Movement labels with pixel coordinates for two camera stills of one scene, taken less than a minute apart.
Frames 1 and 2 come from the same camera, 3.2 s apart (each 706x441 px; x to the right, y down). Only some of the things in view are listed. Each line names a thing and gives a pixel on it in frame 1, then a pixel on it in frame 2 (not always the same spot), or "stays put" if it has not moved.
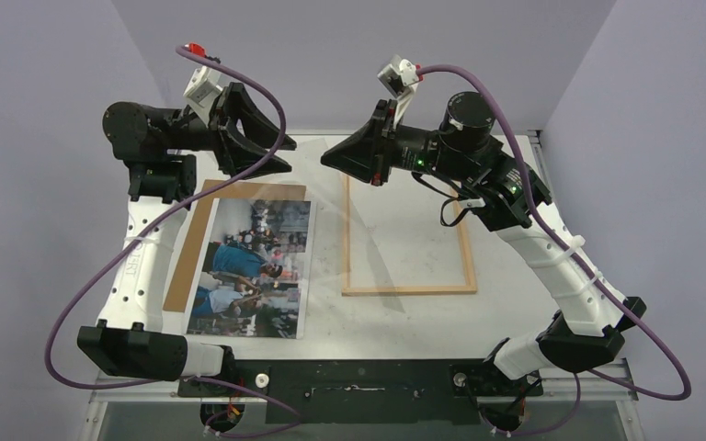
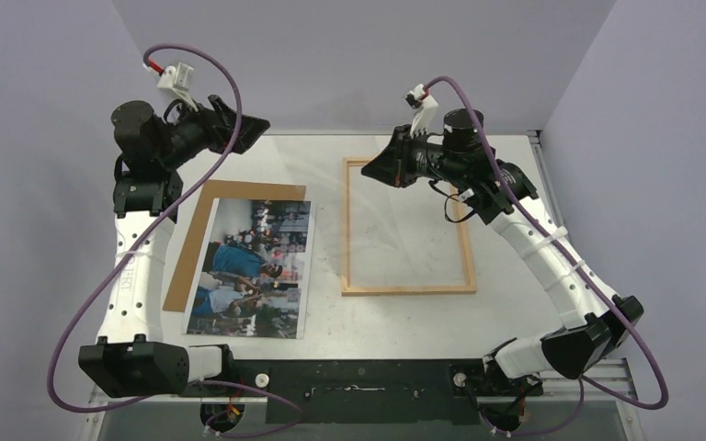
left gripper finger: x=233 y=158 to x=251 y=129
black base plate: x=424 y=391 stays put
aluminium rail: x=580 y=381 stays put
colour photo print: x=255 y=271 stays put
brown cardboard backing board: x=183 y=287 stays put
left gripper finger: x=255 y=123 to x=223 y=112
